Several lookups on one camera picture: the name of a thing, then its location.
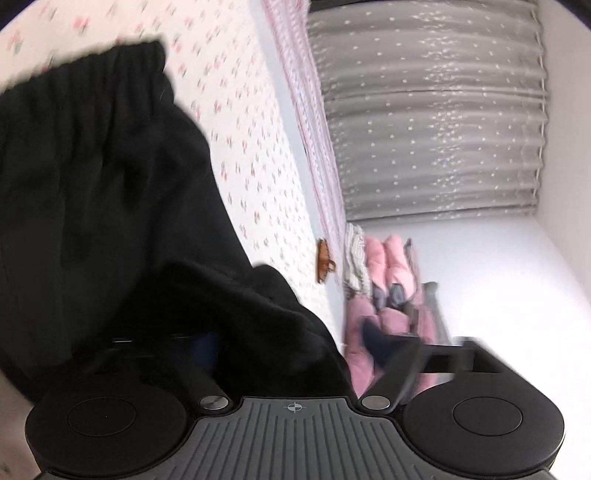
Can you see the striped folded garment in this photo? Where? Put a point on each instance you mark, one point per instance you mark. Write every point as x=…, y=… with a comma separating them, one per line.
x=356, y=275

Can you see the folded mauve grey comforter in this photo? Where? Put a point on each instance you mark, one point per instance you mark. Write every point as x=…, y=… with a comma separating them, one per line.
x=419, y=316

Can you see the cherry print bed mat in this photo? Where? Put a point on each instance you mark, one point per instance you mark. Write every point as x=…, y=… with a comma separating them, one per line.
x=214, y=62

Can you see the pink folded garment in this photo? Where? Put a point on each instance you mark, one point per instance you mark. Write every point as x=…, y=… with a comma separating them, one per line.
x=388, y=265

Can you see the grey bed sheet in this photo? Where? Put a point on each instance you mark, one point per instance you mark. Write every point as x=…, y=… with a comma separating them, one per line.
x=333, y=289

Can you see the pink striped blanket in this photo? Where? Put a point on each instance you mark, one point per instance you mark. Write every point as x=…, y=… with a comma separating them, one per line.
x=288, y=22

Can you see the black pants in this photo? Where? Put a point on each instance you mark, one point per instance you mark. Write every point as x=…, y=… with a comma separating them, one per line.
x=112, y=228

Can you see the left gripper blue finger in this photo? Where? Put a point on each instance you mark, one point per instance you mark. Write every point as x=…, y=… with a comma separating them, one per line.
x=400, y=359

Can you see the grey star curtain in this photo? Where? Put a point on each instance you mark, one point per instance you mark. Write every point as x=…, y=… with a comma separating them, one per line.
x=436, y=109

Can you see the brown hair claw clip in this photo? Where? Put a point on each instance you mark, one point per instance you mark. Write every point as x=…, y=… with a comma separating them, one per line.
x=325, y=264

